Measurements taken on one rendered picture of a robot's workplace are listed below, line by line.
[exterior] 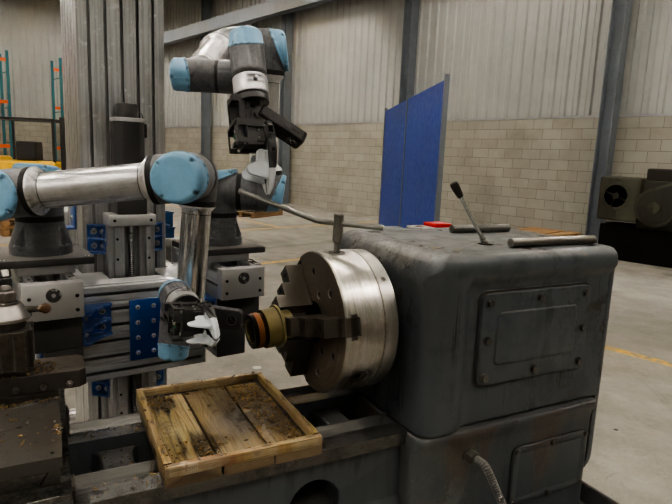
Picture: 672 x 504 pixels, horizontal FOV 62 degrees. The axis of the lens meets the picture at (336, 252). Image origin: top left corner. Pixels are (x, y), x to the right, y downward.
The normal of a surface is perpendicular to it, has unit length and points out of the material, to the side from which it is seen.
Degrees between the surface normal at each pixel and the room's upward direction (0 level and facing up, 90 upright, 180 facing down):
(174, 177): 89
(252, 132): 69
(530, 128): 90
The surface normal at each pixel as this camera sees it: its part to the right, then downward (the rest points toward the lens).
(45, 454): 0.04, -0.98
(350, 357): 0.44, 0.37
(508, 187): -0.74, 0.08
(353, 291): 0.39, -0.47
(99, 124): 0.56, 0.16
